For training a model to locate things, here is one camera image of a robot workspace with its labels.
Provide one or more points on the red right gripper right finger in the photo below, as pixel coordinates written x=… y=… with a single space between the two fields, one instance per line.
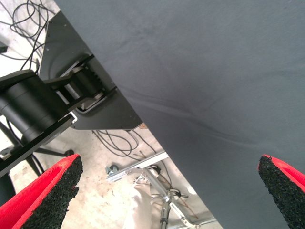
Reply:
x=286 y=190

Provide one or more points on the dark grey table cloth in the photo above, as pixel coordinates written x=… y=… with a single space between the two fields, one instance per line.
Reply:
x=190 y=71

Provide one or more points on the metal folding stand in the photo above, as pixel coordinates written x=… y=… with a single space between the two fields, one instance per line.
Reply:
x=166 y=202

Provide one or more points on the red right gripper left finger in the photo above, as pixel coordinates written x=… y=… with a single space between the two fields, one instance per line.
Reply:
x=35 y=202

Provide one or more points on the dark grey base panel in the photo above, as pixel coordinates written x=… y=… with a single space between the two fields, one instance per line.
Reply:
x=62 y=43

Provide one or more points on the black robot torso frame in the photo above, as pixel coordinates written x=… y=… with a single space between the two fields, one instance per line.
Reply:
x=26 y=102

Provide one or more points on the aluminium profile bar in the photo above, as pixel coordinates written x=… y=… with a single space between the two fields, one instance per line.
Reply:
x=143 y=163

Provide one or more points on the black chair base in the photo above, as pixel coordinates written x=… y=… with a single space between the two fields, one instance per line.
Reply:
x=47 y=151

